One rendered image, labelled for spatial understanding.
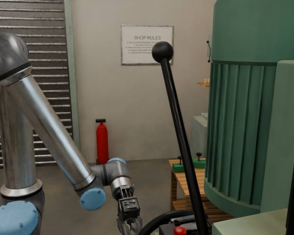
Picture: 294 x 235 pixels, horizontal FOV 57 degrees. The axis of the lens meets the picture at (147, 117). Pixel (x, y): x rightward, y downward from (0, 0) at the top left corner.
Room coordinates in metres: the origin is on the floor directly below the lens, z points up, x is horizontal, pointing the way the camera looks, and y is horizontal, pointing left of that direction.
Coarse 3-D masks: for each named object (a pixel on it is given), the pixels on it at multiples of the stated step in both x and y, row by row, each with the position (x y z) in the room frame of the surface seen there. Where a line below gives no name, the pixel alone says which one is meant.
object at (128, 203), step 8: (120, 192) 0.93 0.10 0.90; (128, 192) 0.95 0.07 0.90; (120, 200) 0.88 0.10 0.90; (128, 200) 0.89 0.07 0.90; (136, 200) 0.89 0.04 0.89; (120, 208) 0.85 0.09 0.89; (128, 208) 0.85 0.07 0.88; (136, 208) 0.86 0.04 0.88; (120, 216) 0.88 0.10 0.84; (128, 216) 0.87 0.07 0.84; (136, 216) 0.87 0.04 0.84
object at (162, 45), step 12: (156, 48) 0.43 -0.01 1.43; (168, 48) 0.43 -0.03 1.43; (156, 60) 0.44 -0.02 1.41; (168, 60) 0.43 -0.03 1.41; (168, 72) 0.42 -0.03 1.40; (168, 84) 0.40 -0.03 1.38; (168, 96) 0.40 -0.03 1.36; (180, 120) 0.37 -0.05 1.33; (180, 132) 0.36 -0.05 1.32; (180, 144) 0.35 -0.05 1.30; (192, 168) 0.33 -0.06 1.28; (192, 180) 0.32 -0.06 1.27; (192, 192) 0.32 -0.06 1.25; (192, 204) 0.31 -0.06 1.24; (204, 216) 0.30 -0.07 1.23; (204, 228) 0.29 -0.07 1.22
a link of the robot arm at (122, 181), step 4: (116, 180) 0.98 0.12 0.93; (120, 180) 0.98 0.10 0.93; (124, 180) 0.98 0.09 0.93; (128, 180) 0.99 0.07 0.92; (112, 184) 0.98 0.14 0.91; (116, 184) 0.97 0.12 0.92; (120, 184) 0.96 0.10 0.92; (124, 184) 0.96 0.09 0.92; (128, 184) 0.97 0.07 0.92; (132, 184) 0.99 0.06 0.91; (112, 188) 0.96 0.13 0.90; (116, 188) 0.95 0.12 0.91; (132, 188) 0.97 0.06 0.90; (112, 192) 0.96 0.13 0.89; (112, 196) 0.96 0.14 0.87
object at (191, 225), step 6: (186, 216) 0.64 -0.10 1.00; (192, 216) 0.64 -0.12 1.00; (186, 222) 0.61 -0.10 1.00; (192, 222) 0.61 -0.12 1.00; (162, 228) 0.57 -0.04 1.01; (168, 228) 0.57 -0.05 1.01; (186, 228) 0.59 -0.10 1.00; (192, 228) 0.59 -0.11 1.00; (162, 234) 0.56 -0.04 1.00; (168, 234) 0.55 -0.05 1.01; (174, 234) 0.55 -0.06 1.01; (186, 234) 0.56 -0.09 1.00; (192, 234) 0.56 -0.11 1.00; (210, 234) 0.56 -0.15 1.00
